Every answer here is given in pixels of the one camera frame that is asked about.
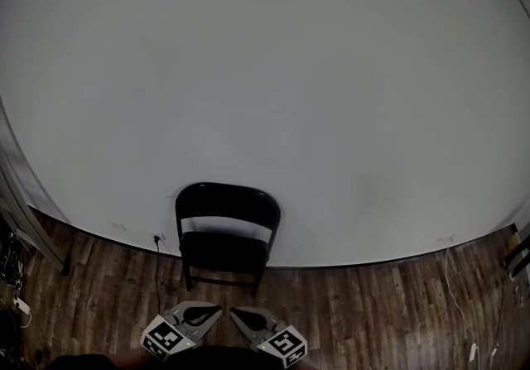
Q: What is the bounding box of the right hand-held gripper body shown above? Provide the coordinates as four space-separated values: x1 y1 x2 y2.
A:
247 320 309 370

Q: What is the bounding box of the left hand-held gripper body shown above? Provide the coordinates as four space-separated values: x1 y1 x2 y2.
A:
140 313 198 363

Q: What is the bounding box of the black folding chair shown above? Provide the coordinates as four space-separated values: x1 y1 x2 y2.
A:
174 181 282 300

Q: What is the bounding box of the person's black clothing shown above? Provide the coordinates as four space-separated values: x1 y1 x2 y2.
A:
41 345 316 370

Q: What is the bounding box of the white power adapter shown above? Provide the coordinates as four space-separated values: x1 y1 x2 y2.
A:
11 296 33 316

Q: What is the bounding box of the black round object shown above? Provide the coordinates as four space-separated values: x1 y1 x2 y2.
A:
0 310 17 361

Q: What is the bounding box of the black metal stand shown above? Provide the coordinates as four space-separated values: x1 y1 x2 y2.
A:
502 231 530 279

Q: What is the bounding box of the black plugged wall cable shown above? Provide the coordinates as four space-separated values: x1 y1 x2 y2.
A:
152 234 164 319

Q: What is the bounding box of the grey metal frame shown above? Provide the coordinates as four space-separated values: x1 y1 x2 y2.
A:
0 109 72 277

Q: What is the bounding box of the black cable tangle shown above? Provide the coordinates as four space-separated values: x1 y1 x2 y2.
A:
0 219 26 291

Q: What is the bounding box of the white floor cable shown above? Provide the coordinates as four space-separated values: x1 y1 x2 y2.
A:
444 242 476 347

